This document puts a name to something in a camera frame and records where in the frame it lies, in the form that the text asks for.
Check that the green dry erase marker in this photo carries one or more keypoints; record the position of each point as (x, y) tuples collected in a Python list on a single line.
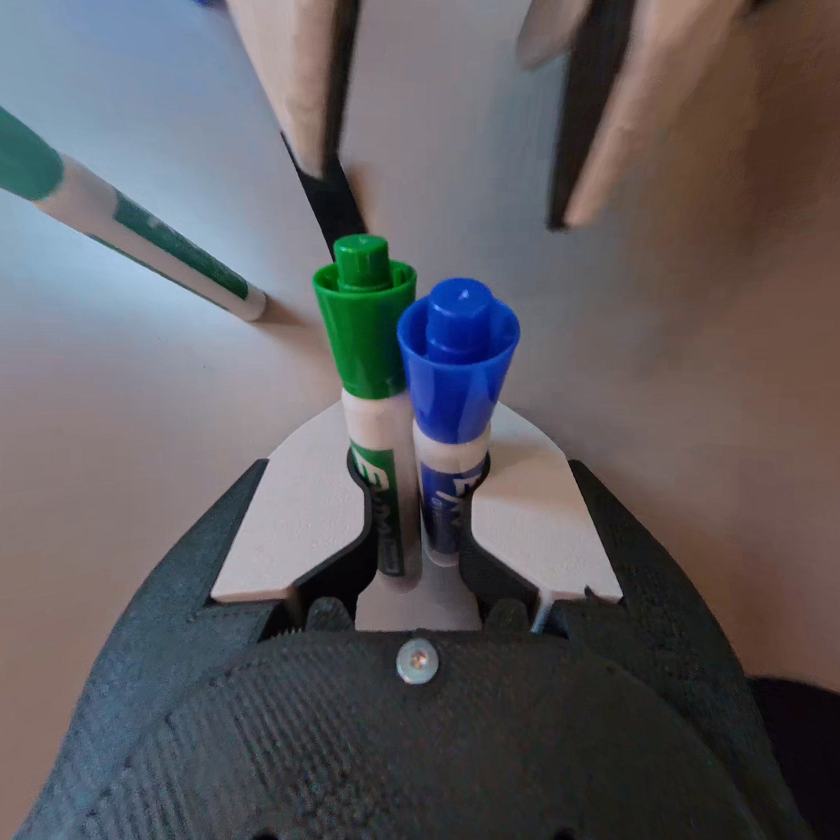
[(361, 328), (164, 243)]

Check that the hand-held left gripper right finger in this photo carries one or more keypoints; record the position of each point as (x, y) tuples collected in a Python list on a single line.
[(531, 518)]

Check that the blue dry erase marker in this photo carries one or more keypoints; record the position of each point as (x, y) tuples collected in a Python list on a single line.
[(459, 367)]

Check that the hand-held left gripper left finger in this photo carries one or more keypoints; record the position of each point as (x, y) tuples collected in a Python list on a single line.
[(295, 518)]

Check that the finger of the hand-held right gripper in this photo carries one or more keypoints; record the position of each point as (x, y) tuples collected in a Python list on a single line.
[(656, 79), (295, 65)]

